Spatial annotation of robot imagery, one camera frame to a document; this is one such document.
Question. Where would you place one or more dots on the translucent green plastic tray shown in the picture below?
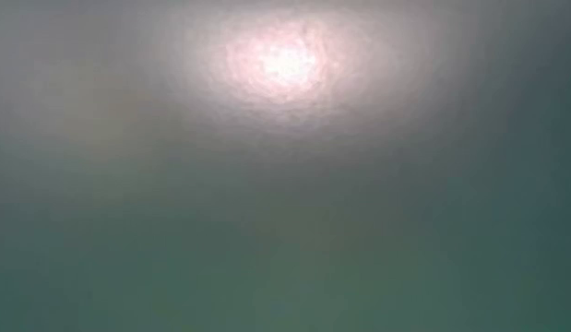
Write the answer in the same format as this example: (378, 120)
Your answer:
(285, 207)

